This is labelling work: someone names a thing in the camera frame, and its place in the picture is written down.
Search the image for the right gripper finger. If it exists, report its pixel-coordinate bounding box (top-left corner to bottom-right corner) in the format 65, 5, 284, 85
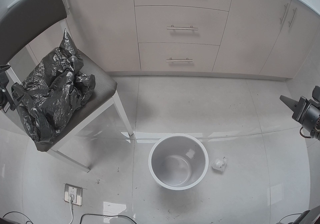
279, 95, 299, 113

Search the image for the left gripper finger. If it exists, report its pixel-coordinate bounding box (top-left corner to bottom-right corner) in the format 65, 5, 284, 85
9, 83, 26, 111
0, 64, 12, 111

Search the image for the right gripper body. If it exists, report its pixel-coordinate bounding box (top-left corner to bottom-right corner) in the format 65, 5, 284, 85
292, 96, 320, 128

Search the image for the black plastic bag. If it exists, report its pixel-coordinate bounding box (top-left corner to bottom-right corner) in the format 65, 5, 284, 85
11, 28, 96, 143

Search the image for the clear plastic wrapper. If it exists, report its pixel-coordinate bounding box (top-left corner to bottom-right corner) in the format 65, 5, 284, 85
212, 157, 228, 172

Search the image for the white trash bin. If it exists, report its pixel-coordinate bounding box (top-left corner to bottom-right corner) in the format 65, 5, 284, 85
148, 133, 209, 191

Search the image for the grey padded white-framed chair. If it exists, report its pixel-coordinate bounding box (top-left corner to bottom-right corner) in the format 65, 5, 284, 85
0, 0, 134, 173

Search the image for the beige cabinet with drawers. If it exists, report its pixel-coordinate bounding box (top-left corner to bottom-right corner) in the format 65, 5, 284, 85
7, 0, 320, 81

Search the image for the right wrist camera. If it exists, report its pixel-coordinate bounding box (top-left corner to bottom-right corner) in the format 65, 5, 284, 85
311, 85, 320, 109

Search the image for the black cable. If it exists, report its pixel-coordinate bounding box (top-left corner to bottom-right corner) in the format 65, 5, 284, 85
279, 214, 303, 224
0, 211, 34, 224
80, 213, 138, 224

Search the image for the white power cable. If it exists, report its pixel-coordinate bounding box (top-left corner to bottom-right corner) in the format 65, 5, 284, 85
67, 193, 75, 224

